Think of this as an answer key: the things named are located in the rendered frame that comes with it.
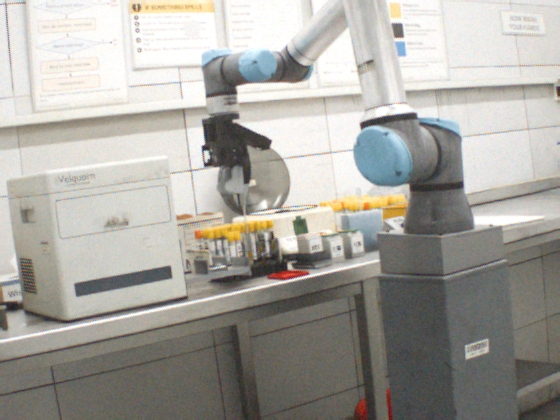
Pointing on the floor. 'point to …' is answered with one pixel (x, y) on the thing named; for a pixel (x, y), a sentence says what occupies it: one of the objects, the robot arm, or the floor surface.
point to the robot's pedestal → (450, 344)
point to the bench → (133, 335)
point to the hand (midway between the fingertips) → (242, 199)
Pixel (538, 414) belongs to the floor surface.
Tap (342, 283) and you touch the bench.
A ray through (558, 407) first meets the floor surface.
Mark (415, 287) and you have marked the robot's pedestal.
